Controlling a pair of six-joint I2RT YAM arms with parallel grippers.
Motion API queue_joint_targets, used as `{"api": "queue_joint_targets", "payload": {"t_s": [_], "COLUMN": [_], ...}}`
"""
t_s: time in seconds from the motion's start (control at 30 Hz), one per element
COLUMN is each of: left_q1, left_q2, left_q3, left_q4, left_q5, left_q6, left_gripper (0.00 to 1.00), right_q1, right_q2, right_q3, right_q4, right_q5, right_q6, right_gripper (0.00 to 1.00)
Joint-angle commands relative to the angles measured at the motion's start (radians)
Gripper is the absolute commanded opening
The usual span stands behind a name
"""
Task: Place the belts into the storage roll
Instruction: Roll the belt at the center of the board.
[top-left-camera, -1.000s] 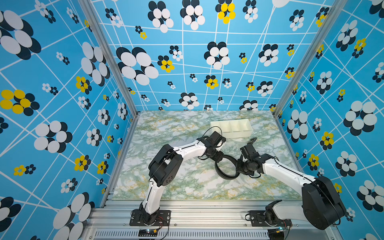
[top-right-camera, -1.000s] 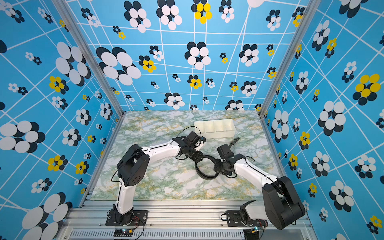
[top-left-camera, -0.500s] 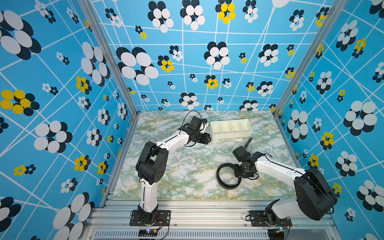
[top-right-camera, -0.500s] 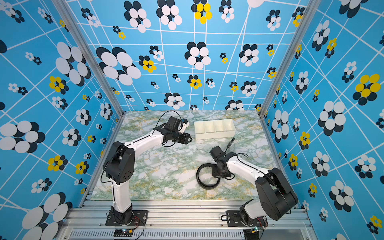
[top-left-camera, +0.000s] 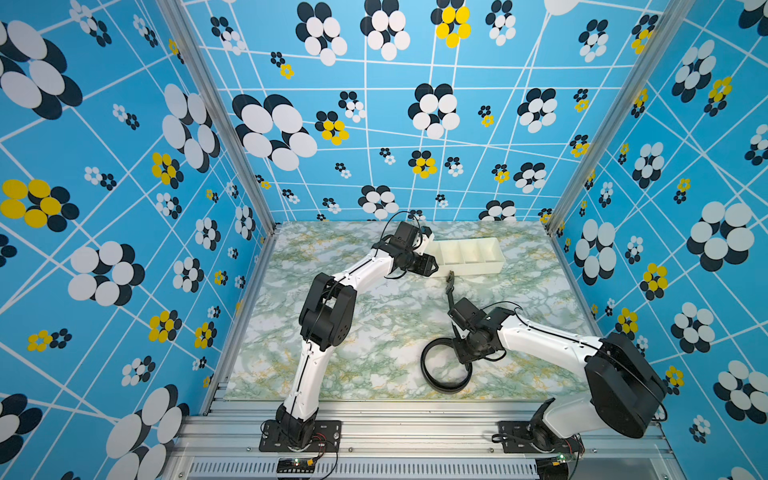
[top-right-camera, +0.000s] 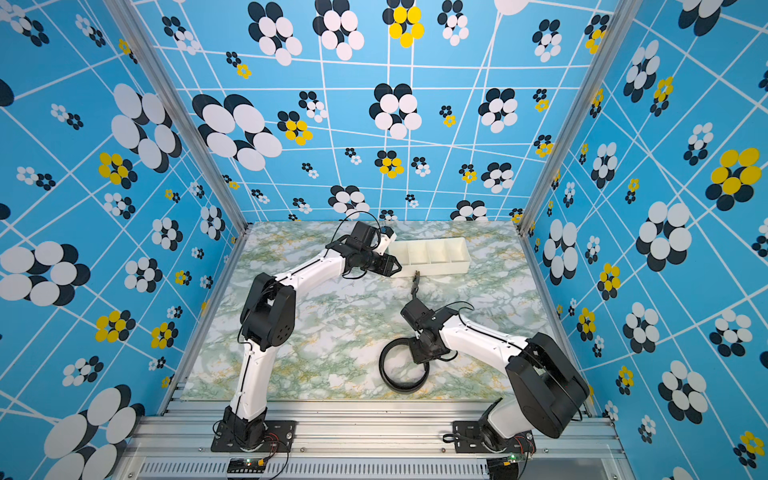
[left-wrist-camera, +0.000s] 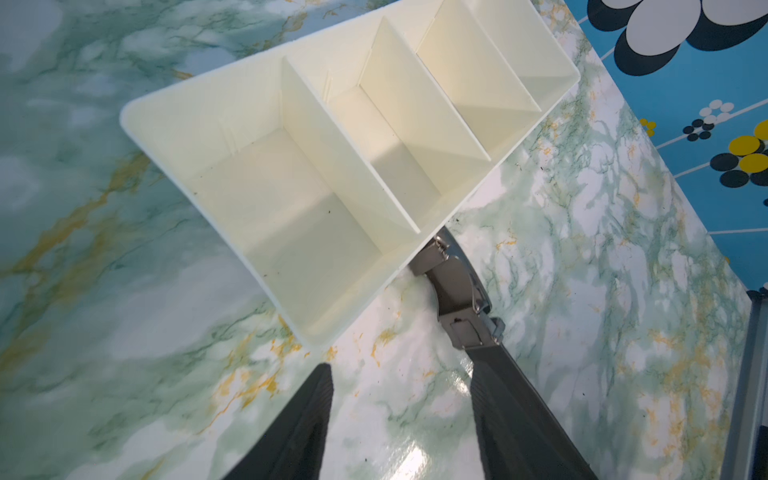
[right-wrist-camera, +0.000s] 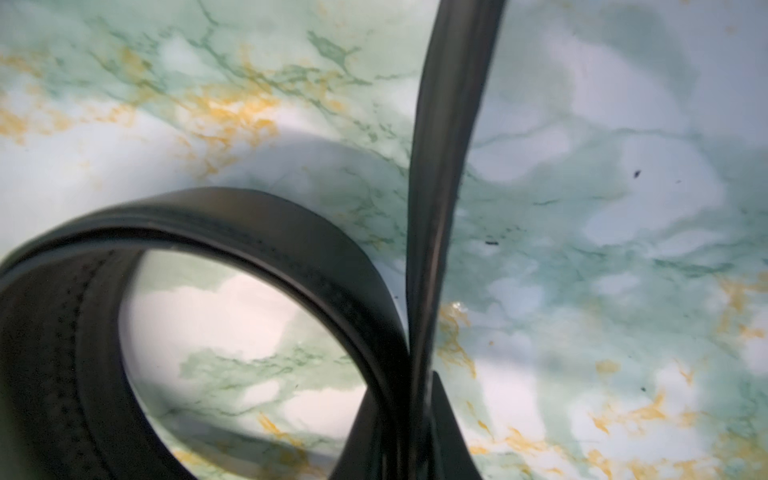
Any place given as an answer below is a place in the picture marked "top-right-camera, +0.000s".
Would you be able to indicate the aluminium front rail frame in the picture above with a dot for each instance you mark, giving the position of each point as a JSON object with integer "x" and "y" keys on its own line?
{"x": 364, "y": 439}

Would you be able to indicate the aluminium corner post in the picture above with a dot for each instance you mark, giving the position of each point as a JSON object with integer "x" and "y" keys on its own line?
{"x": 128, "y": 21}
{"x": 621, "y": 21}

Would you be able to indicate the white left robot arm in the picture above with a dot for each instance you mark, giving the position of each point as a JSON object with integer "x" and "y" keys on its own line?
{"x": 267, "y": 321}

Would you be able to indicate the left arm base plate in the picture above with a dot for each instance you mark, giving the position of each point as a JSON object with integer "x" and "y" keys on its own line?
{"x": 270, "y": 436}

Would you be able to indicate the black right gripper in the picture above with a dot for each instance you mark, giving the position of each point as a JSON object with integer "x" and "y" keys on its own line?
{"x": 417, "y": 356}

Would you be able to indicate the aluminium corner post right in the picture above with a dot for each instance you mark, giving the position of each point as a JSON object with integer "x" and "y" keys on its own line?
{"x": 621, "y": 21}

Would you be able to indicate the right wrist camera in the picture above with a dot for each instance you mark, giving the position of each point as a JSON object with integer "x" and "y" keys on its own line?
{"x": 417, "y": 314}

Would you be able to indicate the aluminium corner post left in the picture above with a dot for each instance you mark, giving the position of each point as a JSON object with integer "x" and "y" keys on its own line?
{"x": 128, "y": 21}

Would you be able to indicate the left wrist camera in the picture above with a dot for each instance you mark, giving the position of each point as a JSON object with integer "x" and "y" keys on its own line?
{"x": 364, "y": 238}

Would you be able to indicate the right controller board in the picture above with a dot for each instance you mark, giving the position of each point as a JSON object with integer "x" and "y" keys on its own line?
{"x": 502, "y": 469}

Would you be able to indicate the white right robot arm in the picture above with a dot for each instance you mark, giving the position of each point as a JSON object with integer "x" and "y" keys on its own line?
{"x": 548, "y": 391}

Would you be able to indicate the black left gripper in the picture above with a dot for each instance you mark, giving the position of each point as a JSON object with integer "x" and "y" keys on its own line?
{"x": 387, "y": 267}

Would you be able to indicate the controller board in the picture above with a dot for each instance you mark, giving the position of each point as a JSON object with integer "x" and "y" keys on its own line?
{"x": 239, "y": 467}
{"x": 502, "y": 469}

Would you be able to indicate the left controller board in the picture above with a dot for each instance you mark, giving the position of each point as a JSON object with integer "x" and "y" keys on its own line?
{"x": 239, "y": 467}

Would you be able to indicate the white compartment storage tray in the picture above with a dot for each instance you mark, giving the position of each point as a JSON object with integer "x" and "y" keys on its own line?
{"x": 433, "y": 257}

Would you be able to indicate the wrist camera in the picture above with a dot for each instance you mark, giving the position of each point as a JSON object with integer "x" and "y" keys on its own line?
{"x": 417, "y": 314}
{"x": 364, "y": 238}

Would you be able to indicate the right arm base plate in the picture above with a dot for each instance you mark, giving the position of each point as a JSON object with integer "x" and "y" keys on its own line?
{"x": 474, "y": 437}

